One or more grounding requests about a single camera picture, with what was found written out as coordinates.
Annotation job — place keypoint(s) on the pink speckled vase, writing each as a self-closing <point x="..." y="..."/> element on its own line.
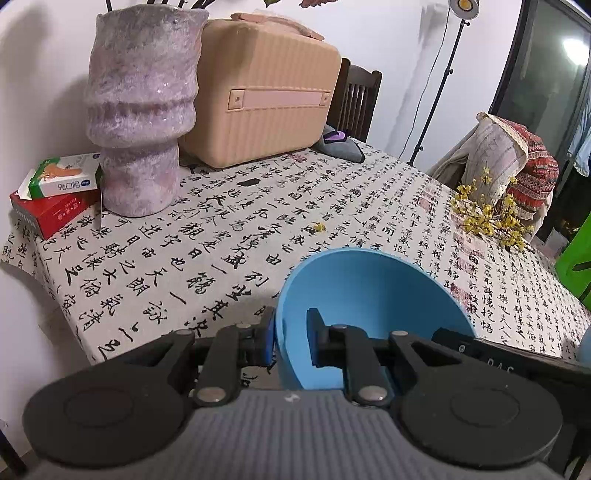
<point x="138" y="115"/>

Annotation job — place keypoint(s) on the dried pink roses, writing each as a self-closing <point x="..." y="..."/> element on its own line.
<point x="311" y="2"/>

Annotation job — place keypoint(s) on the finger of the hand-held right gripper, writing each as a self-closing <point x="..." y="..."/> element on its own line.
<point x="455" y="342"/>

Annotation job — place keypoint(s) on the red box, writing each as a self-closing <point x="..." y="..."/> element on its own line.
<point x="51" y="217"/>

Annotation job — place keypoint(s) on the light blue hanging shirt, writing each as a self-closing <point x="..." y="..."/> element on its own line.
<point x="582" y="147"/>

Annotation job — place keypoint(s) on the beige cloth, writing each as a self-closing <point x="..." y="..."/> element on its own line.
<point x="450" y="166"/>

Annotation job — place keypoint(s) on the green paper bag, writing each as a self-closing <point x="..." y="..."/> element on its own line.
<point x="577" y="263"/>

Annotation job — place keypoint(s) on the green white small box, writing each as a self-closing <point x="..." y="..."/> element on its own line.
<point x="60" y="180"/>

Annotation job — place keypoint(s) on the black framed glass door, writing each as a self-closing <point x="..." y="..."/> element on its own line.
<point x="535" y="55"/>

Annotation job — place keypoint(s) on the dark wooden chair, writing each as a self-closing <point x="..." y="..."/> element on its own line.
<point x="360" y="101"/>

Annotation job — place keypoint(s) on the yellow flower branch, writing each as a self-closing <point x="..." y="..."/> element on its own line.
<point x="480" y="221"/>

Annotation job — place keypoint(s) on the black light stand with lamp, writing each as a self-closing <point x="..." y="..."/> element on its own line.
<point x="464" y="9"/>

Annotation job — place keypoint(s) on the grey purple cloth pouch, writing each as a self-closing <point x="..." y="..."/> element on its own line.
<point x="341" y="150"/>

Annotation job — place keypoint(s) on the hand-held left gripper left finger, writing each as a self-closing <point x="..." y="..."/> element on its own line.
<point x="268" y="339"/>

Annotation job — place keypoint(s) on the pink ribbed suitcase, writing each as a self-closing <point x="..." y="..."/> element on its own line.
<point x="268" y="60"/>

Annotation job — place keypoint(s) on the blue bowl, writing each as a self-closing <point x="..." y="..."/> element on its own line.
<point x="586" y="344"/>
<point x="369" y="295"/>

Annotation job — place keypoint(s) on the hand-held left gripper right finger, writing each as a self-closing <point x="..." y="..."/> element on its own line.
<point x="316" y="339"/>

